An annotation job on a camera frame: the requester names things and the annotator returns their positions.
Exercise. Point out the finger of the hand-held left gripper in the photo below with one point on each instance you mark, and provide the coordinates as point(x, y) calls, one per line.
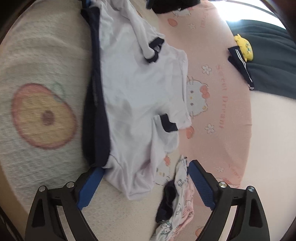
point(86, 2)
point(149, 4)

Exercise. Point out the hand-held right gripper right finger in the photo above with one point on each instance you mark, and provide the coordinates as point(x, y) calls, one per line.
point(201, 185)

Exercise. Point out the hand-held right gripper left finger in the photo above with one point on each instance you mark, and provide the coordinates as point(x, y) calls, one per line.
point(89, 187)

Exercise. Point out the white navy-trimmed t-shirt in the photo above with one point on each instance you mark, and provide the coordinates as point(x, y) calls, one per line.
point(134, 92)

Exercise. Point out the white cartoon print garment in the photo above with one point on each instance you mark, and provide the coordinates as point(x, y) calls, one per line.
point(180, 180)

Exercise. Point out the black garment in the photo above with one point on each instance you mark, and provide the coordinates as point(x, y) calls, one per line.
point(175, 5)

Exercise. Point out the pink printed garment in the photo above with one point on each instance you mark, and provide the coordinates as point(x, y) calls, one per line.
point(187, 208)

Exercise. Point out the crumpled navy garment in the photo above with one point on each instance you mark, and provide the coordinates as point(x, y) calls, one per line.
point(167, 201)

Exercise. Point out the pink cat print sofa cover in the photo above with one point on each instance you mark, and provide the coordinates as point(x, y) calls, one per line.
point(219, 139)

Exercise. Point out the window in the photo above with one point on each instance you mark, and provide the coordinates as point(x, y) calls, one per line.
point(242, 9)

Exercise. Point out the yellow plush toy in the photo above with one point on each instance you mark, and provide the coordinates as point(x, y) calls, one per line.
point(244, 47)

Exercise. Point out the navy white-striped shorts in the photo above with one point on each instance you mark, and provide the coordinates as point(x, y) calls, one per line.
point(241, 67)

